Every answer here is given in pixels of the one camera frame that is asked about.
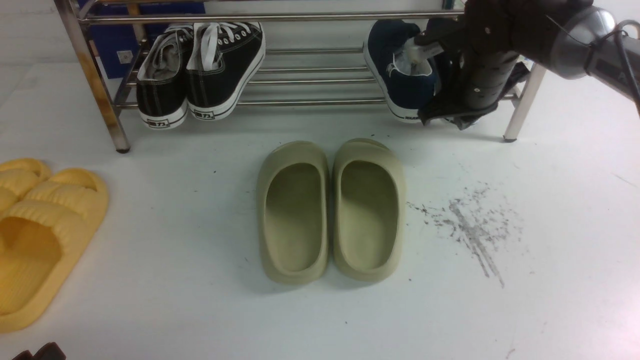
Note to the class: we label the yellow ribbed slipper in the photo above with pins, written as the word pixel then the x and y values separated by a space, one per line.
pixel 18 177
pixel 43 236

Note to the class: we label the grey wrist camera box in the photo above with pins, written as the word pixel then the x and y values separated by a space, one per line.
pixel 442 35

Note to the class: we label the left olive green slipper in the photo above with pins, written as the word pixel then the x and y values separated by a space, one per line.
pixel 292 205

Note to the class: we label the olive green slipper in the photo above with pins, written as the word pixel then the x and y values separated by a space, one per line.
pixel 292 205
pixel 369 196

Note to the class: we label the right black canvas sneaker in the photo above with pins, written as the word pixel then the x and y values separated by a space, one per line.
pixel 224 57

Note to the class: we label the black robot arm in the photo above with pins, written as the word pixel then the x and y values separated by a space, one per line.
pixel 570 38

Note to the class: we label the black canvas sneaker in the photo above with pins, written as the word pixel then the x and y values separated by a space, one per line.
pixel 224 57
pixel 160 84

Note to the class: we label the dark object bottom edge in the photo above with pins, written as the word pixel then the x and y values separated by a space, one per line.
pixel 49 351

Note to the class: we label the left black canvas sneaker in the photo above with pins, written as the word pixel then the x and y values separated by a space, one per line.
pixel 160 84

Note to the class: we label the far yellow ribbed slipper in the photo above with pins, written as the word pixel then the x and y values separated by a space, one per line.
pixel 18 177

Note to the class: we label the near yellow ribbed slipper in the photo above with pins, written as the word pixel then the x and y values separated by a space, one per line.
pixel 43 236

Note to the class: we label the right olive green slipper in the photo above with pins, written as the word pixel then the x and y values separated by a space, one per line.
pixel 369 196

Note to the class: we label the stainless steel shoe rack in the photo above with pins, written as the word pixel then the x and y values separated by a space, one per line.
pixel 78 19

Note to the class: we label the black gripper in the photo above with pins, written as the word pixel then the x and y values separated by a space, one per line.
pixel 489 29

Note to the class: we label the blue box behind rack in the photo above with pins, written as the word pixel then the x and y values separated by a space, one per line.
pixel 117 45

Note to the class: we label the navy slip-on shoe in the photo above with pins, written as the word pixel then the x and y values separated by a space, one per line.
pixel 520 72
pixel 406 86

